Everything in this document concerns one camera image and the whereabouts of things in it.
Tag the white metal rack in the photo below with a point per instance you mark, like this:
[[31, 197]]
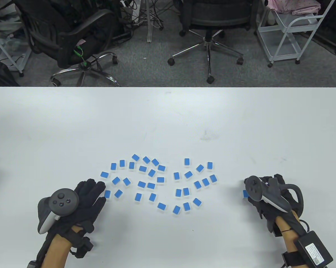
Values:
[[6, 52]]

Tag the blue mahjong tile wall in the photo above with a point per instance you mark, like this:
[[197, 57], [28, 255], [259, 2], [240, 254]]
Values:
[[245, 194]]

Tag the pile of white cloth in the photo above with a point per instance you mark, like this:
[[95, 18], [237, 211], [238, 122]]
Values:
[[3, 23]]

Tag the pink cloth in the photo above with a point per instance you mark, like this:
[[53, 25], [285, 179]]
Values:
[[296, 5]]

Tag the white power strip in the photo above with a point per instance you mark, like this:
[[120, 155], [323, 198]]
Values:
[[134, 11]]

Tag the black backpack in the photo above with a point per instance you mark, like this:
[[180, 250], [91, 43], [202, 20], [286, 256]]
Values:
[[0, 75]]

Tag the clear white post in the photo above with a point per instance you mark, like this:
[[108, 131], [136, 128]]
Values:
[[149, 28]]

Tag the single blue mahjong tile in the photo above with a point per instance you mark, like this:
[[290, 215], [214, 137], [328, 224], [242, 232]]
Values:
[[209, 165]]

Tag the person's left hand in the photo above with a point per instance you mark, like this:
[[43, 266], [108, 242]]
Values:
[[88, 194]]

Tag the dark left forearm box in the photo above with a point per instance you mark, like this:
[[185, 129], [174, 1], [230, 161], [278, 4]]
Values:
[[32, 264]]

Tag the black office chair with armrests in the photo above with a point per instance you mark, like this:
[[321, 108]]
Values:
[[70, 47]]

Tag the black office chair chrome base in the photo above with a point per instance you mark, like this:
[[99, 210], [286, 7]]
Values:
[[218, 21]]

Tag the grey right hand controller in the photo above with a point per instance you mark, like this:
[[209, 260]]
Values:
[[254, 188]]

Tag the black labelled sensor box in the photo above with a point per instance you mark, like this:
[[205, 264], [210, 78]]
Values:
[[313, 248]]

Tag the grey hand controller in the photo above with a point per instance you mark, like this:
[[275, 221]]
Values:
[[64, 202], [254, 188]]

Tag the person's right forearm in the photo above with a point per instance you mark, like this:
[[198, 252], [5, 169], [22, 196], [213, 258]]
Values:
[[288, 237]]

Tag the pink tag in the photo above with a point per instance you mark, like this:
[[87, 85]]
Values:
[[81, 42]]

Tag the black wrist module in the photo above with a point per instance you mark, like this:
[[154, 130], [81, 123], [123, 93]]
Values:
[[277, 233], [84, 248]]

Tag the person's left forearm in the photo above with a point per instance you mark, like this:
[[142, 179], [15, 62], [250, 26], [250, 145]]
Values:
[[57, 252]]

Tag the black right wrist module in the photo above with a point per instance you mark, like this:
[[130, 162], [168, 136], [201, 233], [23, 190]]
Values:
[[277, 233]]

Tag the blue mahjong tiles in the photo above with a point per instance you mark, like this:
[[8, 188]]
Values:
[[142, 184]]

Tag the grey left hand controller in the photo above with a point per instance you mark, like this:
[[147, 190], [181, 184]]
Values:
[[64, 202]]

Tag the white metal cart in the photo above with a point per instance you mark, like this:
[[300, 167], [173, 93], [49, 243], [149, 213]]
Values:
[[281, 44]]

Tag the person's right hand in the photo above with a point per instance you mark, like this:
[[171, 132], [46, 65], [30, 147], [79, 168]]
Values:
[[265, 210]]

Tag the black left wrist module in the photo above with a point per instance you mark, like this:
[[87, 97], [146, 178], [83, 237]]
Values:
[[84, 248]]

